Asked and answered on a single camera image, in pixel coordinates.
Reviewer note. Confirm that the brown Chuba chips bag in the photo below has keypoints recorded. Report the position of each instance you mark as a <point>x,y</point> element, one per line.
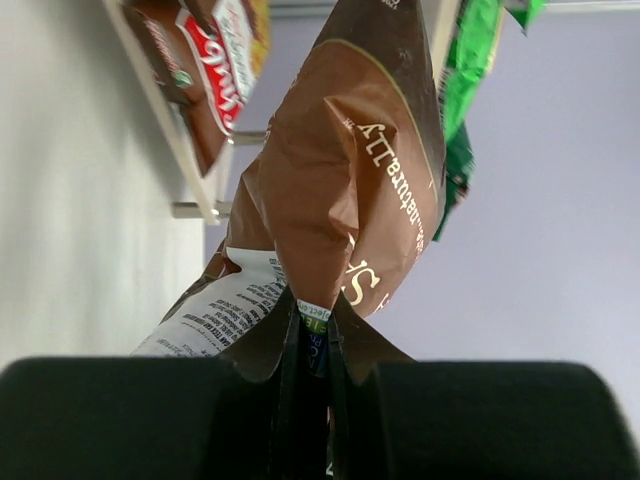
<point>206,56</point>

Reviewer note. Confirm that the brown Kettle sea salt bag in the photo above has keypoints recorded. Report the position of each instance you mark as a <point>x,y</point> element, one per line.
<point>343,198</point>

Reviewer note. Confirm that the dark green Real chips bag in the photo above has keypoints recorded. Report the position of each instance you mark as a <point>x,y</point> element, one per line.
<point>460,167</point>

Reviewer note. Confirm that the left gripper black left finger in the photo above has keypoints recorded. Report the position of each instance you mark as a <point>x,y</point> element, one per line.
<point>221,417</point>

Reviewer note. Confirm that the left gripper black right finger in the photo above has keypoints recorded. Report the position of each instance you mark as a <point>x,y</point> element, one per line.
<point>397,418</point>

